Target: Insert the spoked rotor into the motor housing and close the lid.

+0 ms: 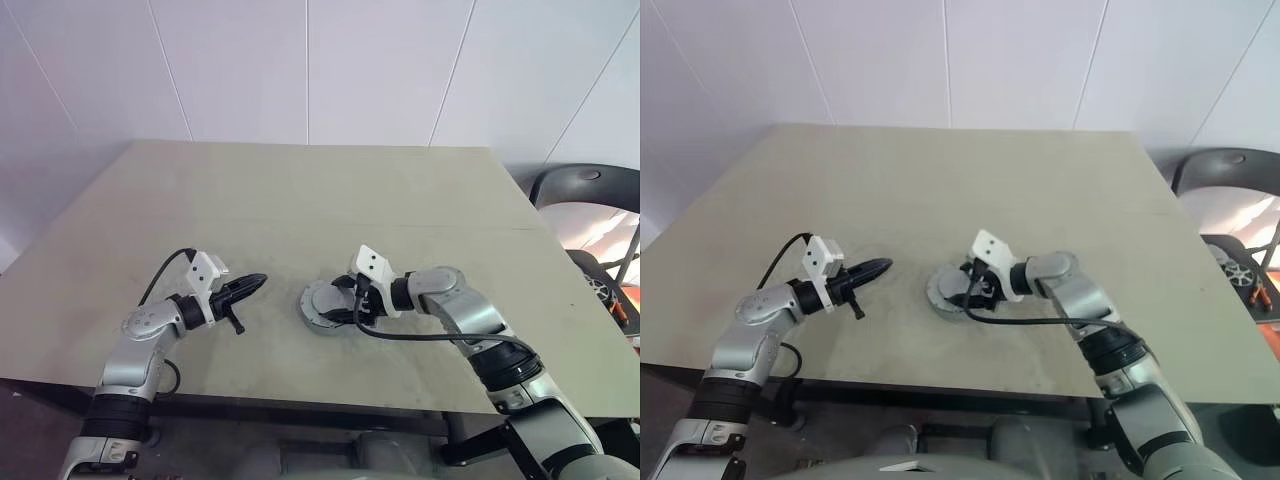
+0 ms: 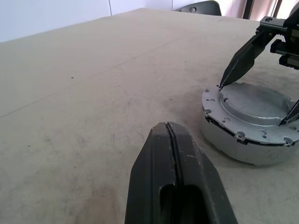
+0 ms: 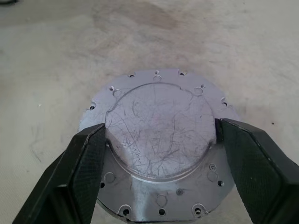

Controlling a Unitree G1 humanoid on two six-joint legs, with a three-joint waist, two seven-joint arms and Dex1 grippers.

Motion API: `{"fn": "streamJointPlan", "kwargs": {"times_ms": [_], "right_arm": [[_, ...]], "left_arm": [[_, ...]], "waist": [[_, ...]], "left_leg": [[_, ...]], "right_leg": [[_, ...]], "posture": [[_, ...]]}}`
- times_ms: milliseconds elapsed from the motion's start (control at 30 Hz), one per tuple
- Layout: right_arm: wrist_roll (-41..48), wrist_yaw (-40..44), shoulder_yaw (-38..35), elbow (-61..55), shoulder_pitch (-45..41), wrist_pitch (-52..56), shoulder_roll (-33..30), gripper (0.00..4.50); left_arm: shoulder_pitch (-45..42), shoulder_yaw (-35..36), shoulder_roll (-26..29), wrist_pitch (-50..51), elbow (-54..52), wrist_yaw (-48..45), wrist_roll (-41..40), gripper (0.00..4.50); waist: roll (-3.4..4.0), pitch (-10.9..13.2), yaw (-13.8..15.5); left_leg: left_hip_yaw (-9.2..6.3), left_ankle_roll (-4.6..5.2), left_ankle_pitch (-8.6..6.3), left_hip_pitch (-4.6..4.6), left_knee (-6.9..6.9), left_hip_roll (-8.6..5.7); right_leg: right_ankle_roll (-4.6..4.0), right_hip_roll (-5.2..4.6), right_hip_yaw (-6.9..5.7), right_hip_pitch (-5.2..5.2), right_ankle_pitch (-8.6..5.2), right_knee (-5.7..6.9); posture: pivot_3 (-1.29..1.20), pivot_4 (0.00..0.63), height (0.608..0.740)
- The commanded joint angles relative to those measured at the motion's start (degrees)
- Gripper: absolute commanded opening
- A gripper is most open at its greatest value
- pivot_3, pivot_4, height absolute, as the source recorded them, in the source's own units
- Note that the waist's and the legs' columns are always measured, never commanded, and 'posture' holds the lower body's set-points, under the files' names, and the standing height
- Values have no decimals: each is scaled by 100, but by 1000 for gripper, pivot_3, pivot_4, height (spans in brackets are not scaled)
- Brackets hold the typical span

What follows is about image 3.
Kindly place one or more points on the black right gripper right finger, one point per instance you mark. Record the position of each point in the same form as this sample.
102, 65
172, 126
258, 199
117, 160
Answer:
257, 175

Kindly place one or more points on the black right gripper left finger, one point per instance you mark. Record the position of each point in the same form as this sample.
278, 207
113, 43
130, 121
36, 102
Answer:
70, 175

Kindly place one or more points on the grey round motor lid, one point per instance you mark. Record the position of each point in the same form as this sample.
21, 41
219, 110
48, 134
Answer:
158, 130

